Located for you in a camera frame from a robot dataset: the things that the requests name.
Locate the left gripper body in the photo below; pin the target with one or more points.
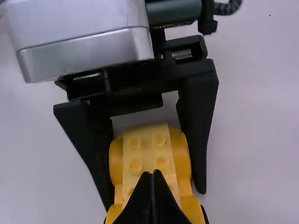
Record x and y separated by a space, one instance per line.
135 88

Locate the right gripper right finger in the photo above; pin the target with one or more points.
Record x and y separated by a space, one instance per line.
165 205

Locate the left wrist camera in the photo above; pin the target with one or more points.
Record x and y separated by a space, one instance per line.
81 35

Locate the yellow toy car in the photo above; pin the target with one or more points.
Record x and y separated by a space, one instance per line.
149 149

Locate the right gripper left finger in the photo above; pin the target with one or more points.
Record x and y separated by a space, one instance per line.
137 205

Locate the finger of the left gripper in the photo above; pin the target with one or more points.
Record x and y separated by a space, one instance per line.
91 135
201 116

